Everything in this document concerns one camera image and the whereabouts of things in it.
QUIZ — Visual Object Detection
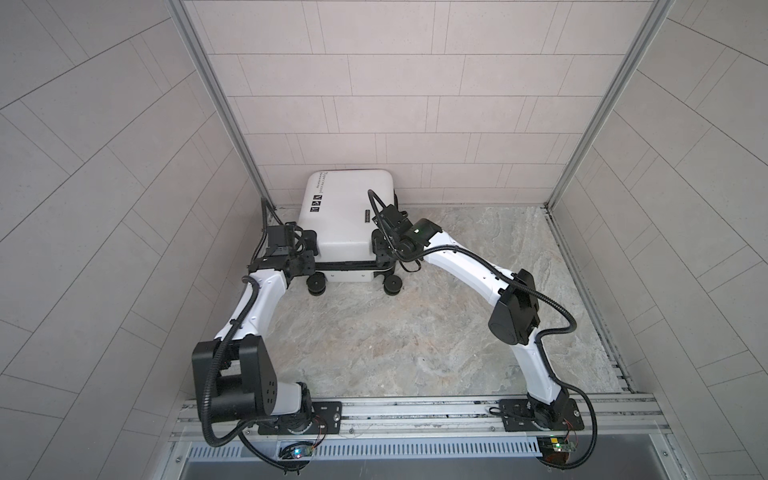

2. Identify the right corner metal profile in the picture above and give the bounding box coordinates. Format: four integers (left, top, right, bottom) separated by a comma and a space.
545, 0, 676, 210

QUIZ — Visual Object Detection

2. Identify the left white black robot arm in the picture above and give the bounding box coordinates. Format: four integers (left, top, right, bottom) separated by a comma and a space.
192, 222, 319, 447

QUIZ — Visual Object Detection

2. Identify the circuit board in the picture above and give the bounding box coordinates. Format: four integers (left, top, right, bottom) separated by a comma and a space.
279, 442, 315, 461
537, 437, 578, 466

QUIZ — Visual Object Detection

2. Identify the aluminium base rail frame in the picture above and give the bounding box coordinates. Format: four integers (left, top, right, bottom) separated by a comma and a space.
154, 393, 693, 479

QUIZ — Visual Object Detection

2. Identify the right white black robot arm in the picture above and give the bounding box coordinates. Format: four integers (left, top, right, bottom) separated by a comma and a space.
370, 195, 598, 471

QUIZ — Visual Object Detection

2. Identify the right circuit board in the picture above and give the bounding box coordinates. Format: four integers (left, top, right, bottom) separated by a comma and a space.
537, 437, 578, 466

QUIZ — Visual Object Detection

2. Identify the corner metal profile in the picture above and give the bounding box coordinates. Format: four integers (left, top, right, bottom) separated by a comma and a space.
165, 0, 272, 202
545, 0, 676, 210

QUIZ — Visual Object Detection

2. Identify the left corner metal profile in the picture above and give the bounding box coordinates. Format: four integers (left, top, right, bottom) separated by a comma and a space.
165, 0, 272, 202

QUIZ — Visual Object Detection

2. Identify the white suitcase with black lining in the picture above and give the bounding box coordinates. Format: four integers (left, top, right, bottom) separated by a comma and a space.
298, 170, 402, 296

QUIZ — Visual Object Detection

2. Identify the left circuit board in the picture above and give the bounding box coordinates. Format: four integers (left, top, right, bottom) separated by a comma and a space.
279, 442, 315, 461

